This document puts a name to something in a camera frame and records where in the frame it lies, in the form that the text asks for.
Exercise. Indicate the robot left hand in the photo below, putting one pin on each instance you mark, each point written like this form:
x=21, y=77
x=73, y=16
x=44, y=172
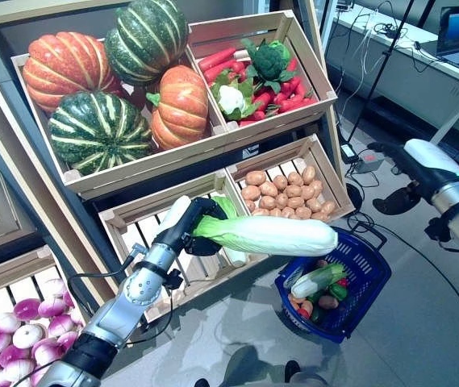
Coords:
x=197, y=207

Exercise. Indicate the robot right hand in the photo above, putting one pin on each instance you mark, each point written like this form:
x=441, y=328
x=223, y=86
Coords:
x=426, y=161

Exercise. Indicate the napa cabbage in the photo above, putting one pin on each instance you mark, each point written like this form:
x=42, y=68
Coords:
x=273, y=238
x=225, y=205
x=314, y=280

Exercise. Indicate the robot left arm silver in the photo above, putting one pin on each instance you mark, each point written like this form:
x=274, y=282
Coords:
x=140, y=282

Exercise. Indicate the blue plastic shopping basket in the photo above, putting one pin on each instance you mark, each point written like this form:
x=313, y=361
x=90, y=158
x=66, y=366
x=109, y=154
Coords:
x=366, y=274

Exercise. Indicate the brown potato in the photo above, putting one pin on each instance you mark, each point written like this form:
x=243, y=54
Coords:
x=295, y=178
x=280, y=182
x=250, y=192
x=256, y=177
x=328, y=207
x=328, y=301
x=268, y=188
x=309, y=174

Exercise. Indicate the grey box with red button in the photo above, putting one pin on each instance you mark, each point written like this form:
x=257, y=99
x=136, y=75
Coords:
x=368, y=161

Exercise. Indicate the wooden pumpkin crate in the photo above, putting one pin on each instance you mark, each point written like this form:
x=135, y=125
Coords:
x=152, y=165

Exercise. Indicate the wooden cabbage crate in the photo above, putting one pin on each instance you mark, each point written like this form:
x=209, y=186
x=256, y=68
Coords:
x=132, y=209

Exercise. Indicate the black power adapter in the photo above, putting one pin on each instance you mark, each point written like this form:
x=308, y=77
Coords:
x=349, y=152

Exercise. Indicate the white desk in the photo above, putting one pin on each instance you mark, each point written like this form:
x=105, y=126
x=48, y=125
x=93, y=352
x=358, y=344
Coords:
x=414, y=80

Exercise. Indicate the wooden potato crate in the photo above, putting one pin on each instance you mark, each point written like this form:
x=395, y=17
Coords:
x=332, y=173

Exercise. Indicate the small orange pumpkin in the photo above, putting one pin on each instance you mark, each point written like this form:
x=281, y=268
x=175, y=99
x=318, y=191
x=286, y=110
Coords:
x=180, y=109

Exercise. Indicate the white cauliflower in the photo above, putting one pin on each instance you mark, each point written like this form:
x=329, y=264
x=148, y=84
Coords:
x=231, y=98

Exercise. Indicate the black tripod stand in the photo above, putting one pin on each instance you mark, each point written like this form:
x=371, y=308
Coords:
x=387, y=52

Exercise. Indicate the green striped pumpkin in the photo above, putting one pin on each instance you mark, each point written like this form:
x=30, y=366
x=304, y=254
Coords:
x=148, y=40
x=100, y=133

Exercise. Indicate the open laptop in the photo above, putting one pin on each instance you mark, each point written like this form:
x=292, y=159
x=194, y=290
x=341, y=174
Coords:
x=455, y=32

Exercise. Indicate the orange fruit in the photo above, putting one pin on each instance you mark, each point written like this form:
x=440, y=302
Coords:
x=295, y=301

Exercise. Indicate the red carrot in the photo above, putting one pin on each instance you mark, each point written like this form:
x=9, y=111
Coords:
x=221, y=70
x=297, y=105
x=217, y=59

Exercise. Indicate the small red pepper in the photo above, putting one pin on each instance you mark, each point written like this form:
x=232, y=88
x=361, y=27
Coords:
x=343, y=282

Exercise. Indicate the red tomato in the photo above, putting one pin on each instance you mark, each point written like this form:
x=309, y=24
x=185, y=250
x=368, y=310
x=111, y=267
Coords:
x=303, y=312

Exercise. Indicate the wooden carrot crate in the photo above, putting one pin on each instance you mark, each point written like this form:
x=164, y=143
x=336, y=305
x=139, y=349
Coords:
x=311, y=64

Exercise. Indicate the green bell pepper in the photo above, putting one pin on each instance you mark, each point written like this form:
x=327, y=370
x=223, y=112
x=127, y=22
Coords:
x=338, y=291

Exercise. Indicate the green broccoli head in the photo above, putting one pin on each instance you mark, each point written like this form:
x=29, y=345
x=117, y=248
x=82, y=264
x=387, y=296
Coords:
x=269, y=60

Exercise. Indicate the large orange pumpkin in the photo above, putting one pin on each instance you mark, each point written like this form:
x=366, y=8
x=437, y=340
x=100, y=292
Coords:
x=68, y=70

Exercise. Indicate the robot right leg silver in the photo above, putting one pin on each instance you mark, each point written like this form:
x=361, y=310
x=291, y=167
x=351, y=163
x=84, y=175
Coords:
x=292, y=371

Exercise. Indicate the wooden turnip crate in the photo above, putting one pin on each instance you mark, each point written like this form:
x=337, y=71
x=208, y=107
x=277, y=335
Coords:
x=11, y=274

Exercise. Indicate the white topped turnip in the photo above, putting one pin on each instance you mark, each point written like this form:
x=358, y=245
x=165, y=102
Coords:
x=27, y=335

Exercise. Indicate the wooden display shelf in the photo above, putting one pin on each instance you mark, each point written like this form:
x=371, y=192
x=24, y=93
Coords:
x=31, y=14

